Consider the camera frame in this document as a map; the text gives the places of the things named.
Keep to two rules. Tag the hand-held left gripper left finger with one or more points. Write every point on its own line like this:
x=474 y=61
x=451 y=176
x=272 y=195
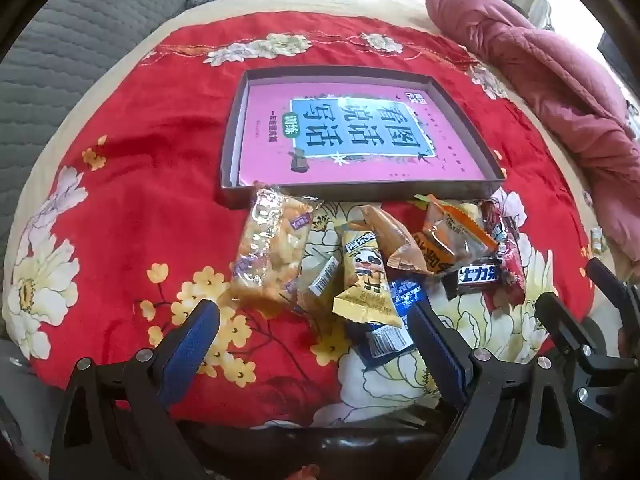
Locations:
x=192 y=350

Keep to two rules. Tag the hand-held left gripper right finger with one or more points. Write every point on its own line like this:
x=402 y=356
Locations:
x=440 y=355

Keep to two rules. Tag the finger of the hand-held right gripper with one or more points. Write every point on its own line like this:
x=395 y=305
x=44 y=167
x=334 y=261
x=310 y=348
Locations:
x=570 y=327
x=617 y=297

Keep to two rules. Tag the blue snack packet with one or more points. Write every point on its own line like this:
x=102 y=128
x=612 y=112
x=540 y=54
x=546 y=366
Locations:
x=385 y=345

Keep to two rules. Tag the black chocolate bar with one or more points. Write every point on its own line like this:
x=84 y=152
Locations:
x=475 y=275

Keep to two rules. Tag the red snack packet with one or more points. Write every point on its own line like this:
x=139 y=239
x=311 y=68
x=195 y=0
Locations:
x=505 y=240

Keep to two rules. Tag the yellow panda snack packet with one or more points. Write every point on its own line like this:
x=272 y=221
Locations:
x=365 y=275

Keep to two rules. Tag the orange snack packet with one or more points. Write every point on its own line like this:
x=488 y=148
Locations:
x=450 y=235

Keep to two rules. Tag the brown snack packet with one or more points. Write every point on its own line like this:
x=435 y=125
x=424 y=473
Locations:
x=395 y=240

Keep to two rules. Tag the clear orange cracker packet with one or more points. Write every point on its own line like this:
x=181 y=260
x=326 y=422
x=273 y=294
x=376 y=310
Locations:
x=270 y=245

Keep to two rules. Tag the green pastry packet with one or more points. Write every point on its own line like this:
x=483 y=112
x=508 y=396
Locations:
x=320 y=280

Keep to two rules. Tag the grey cardboard box tray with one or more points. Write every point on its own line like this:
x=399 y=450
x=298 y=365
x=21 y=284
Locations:
x=235 y=196

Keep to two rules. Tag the small white packet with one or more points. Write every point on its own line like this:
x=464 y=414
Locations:
x=598 y=240

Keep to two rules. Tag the red floral blanket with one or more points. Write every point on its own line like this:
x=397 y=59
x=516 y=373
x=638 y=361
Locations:
x=150 y=135

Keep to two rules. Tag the pink quilt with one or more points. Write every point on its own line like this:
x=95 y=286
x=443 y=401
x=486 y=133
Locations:
x=550 y=75

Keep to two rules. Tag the pink book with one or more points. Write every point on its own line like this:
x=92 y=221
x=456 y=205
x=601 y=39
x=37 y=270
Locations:
x=450 y=110

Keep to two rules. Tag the white rack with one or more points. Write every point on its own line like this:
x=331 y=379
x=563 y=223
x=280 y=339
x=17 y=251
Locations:
x=535 y=7

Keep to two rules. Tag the grey quilted headboard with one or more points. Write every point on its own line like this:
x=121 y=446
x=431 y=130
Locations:
x=65 y=50

